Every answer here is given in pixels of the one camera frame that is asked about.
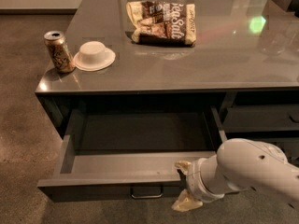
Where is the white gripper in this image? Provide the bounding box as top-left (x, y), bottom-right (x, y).
top-left (172, 158), bottom-right (224, 212)

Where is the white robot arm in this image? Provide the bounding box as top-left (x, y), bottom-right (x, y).
top-left (172, 138), bottom-right (299, 212)

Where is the grey drawer cabinet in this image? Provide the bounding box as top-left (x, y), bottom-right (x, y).
top-left (34, 0), bottom-right (299, 166)

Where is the white upturned plastic bowl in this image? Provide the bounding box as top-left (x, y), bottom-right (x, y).
top-left (74, 41), bottom-right (116, 71)

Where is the sea salt chip bag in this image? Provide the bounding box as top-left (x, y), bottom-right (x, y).
top-left (126, 1), bottom-right (196, 47)

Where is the gold beverage can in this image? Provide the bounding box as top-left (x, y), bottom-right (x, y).
top-left (44, 31), bottom-right (76, 74)

